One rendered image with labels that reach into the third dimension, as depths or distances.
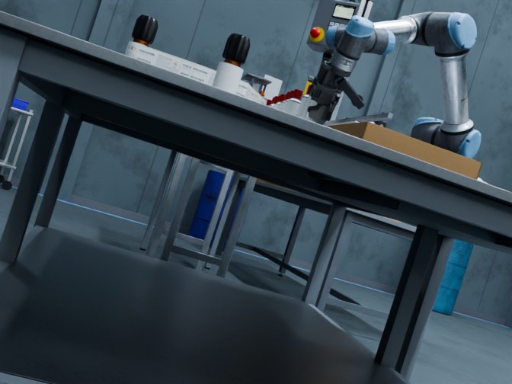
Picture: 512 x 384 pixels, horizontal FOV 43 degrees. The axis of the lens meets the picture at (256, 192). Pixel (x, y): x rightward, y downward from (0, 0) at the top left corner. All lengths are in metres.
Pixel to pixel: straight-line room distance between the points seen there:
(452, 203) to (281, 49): 6.29
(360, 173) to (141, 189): 5.92
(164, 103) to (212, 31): 6.12
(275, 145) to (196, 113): 0.16
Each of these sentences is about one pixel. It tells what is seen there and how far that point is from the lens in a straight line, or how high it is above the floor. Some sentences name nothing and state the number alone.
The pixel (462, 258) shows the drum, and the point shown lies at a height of 0.69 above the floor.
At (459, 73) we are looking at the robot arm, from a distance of 2.37.
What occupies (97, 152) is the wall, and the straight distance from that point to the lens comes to 7.01.
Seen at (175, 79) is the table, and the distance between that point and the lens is 1.17.
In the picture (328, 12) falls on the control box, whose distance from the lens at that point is 2.60.
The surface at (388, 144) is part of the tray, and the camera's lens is 1.29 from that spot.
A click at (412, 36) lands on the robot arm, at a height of 1.35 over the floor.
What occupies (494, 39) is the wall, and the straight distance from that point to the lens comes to 9.13.
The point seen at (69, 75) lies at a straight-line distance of 1.21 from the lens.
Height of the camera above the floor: 0.67
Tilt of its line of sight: level
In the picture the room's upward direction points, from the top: 18 degrees clockwise
